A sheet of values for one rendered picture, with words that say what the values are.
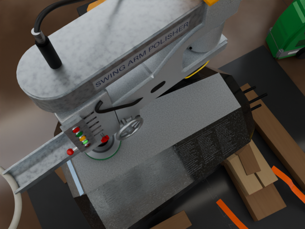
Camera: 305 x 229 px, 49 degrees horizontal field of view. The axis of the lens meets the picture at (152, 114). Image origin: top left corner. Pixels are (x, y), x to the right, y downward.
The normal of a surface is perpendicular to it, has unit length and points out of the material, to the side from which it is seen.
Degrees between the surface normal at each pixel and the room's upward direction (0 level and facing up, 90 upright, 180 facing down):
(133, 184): 45
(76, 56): 0
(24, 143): 0
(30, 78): 0
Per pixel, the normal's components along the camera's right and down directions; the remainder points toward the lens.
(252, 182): -0.03, -0.37
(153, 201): 0.33, 0.31
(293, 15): -0.93, 0.11
